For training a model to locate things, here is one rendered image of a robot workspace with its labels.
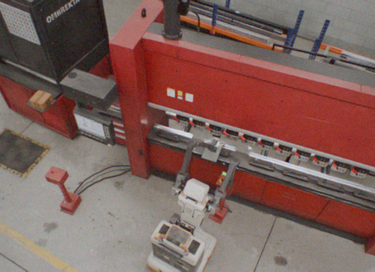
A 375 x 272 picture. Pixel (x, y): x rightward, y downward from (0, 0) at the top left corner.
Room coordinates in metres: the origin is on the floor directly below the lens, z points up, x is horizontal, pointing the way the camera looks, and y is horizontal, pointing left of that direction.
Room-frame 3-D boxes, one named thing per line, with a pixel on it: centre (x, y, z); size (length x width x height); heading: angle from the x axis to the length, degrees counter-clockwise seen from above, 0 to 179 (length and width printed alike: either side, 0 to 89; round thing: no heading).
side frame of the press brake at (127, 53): (3.04, 0.53, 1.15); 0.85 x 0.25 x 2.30; 162
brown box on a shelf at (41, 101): (3.10, 1.92, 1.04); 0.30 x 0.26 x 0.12; 64
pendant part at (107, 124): (2.39, 0.98, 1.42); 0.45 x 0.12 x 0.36; 68
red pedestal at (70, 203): (2.15, 1.52, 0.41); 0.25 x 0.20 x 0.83; 162
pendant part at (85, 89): (2.49, 0.99, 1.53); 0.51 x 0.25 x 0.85; 68
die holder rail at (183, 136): (2.75, 0.17, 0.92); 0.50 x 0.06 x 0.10; 72
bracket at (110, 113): (2.71, 0.97, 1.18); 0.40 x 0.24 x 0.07; 72
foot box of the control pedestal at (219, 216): (2.13, -0.48, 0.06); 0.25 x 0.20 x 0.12; 153
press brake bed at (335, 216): (2.34, -0.96, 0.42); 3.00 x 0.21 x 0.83; 72
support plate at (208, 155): (2.44, -0.31, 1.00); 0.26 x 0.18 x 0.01; 162
